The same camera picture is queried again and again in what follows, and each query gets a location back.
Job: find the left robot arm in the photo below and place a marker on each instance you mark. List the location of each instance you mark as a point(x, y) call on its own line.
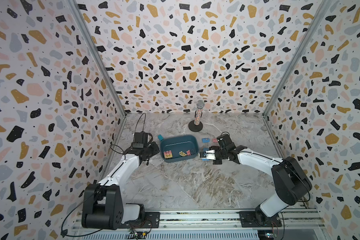
point(103, 206)

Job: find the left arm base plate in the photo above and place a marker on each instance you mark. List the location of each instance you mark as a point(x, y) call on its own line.
point(147, 220)

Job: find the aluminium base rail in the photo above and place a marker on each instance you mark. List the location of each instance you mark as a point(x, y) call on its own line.
point(214, 224)

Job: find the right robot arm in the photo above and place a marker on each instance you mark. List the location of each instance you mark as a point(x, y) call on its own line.
point(290, 182)

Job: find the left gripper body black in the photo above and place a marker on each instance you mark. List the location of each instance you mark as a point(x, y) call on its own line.
point(150, 149)

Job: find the microphone on black stand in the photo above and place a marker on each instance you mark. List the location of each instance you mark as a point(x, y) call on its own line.
point(196, 125)

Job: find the teal plastic storage box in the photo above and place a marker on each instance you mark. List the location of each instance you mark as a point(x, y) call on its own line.
point(180, 148)

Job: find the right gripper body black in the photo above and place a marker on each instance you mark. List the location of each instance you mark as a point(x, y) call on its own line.
point(220, 155)

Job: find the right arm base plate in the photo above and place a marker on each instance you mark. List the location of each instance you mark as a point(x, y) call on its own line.
point(255, 219)

